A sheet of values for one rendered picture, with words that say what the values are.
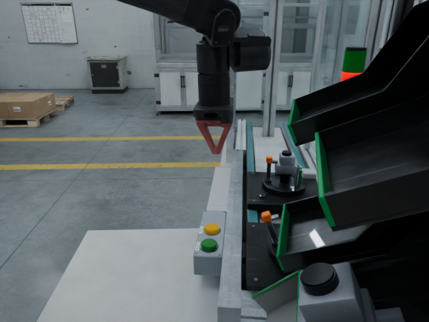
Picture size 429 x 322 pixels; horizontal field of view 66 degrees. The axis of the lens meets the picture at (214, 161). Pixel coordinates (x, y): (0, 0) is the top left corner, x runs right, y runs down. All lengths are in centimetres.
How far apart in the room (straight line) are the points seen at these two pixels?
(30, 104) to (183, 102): 243
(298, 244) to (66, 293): 64
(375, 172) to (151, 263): 78
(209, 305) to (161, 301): 11
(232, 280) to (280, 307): 15
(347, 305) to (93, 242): 88
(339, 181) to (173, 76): 569
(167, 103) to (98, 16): 363
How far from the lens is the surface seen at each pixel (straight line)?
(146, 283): 90
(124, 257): 99
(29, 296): 234
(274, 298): 62
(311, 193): 109
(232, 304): 70
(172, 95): 596
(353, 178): 26
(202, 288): 87
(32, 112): 588
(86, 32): 904
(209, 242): 83
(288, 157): 105
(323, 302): 29
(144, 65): 877
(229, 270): 77
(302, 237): 46
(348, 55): 86
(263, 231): 88
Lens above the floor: 146
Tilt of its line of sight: 22 degrees down
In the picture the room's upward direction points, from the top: straight up
